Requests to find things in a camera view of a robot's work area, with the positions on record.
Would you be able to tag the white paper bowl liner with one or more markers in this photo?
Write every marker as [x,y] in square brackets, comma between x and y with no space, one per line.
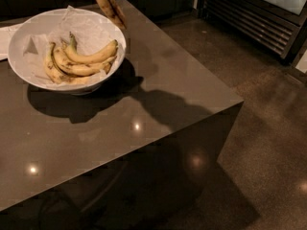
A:
[69,49]

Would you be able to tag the white paper on table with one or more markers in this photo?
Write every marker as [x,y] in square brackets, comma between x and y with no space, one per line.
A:
[6,34]

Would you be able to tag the top banana in bunch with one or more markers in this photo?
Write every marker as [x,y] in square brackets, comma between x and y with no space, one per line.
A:
[110,50]

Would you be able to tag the white bowl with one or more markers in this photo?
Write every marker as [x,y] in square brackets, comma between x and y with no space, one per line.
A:
[30,43]

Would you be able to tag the dark vent grille cabinet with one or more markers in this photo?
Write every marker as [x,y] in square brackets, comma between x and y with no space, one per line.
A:
[279,25]

